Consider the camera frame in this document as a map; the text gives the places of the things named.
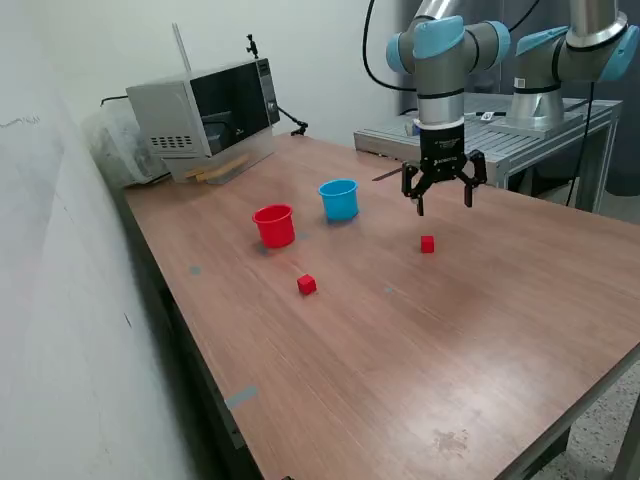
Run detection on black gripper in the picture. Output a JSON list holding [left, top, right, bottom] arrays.
[[400, 122, 489, 217]]

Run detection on aluminium robot base table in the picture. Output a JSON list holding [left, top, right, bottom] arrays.
[[353, 91, 624, 214]]

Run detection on silver robot arm, blue joints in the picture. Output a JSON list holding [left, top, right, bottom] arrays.
[[385, 0, 640, 134]]

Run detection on blue plastic cup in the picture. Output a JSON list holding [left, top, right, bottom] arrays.
[[318, 178, 360, 222]]

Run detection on red plastic cup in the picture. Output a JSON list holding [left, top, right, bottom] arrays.
[[251, 203, 297, 250]]

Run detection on dark grey curtain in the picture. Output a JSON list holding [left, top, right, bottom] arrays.
[[399, 0, 640, 201]]

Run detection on wooden stick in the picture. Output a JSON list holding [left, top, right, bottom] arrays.
[[183, 154, 250, 179], [194, 167, 240, 184]]

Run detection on silver microwave oven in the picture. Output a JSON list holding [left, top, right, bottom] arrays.
[[125, 57, 281, 160]]

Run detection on white thin rod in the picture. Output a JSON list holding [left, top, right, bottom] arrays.
[[172, 22, 193, 74]]

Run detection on long grey-blue tape strip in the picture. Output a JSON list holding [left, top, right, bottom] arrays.
[[223, 384, 260, 411]]

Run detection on clear plastic bag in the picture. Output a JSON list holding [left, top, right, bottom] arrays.
[[82, 107, 171, 189]]

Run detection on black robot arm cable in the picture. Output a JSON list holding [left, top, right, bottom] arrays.
[[363, 0, 541, 92]]

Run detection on black hanging cable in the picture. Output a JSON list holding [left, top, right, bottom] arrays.
[[567, 82, 601, 207]]

